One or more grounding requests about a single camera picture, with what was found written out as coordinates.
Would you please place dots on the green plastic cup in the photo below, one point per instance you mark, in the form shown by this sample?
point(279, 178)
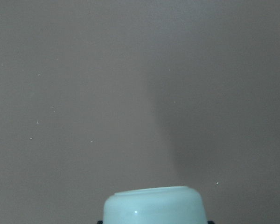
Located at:
point(163, 205)

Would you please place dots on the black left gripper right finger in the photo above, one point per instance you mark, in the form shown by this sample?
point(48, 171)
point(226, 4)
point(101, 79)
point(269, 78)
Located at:
point(211, 222)

